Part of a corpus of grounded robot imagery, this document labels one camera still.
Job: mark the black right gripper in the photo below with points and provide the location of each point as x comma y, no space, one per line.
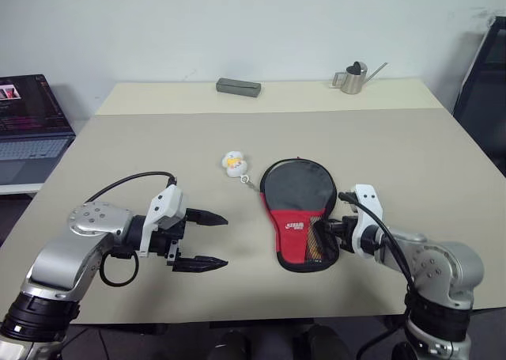
347,229

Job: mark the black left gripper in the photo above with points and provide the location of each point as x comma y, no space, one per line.
168,243

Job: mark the black red paddle case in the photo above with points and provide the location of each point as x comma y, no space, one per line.
290,233

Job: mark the table tennis paddle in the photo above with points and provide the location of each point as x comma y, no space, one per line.
296,186

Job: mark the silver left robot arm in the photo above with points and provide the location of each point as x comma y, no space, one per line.
75,241

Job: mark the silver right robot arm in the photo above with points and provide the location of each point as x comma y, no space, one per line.
439,265

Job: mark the metal watering can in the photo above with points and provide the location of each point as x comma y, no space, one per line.
353,81

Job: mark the grey rectangular block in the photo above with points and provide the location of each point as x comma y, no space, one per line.
238,87

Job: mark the black chair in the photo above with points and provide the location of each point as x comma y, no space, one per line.
484,99

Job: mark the open laptop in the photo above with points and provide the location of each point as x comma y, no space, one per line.
27,111

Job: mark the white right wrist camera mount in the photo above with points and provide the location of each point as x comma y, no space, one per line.
367,213

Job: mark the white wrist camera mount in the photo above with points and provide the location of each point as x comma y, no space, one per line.
168,203
367,213

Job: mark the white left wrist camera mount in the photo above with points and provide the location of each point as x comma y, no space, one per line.
168,203

